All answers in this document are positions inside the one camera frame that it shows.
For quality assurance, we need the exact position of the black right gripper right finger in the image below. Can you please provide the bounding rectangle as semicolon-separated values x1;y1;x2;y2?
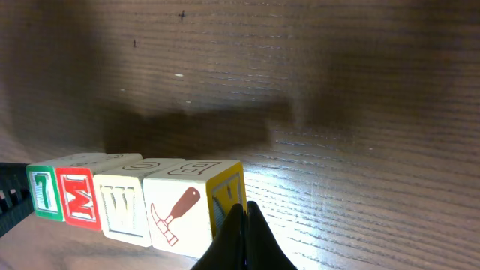
244;201;296;270

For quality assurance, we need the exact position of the green 7 wooden block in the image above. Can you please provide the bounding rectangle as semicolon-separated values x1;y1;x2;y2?
25;151;108;223

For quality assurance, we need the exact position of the yellow top wooden block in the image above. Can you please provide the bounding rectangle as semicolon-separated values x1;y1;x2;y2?
93;158;182;247

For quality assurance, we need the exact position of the red M wooden block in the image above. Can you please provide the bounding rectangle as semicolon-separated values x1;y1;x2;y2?
55;152;144;232

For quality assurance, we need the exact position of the hammer wooden block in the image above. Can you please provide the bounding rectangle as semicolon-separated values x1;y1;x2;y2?
142;160;247;258

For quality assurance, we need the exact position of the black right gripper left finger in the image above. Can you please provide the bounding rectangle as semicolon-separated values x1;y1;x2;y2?
191;204;245;270

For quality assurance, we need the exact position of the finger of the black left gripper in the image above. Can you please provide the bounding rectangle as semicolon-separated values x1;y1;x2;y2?
1;163;33;236

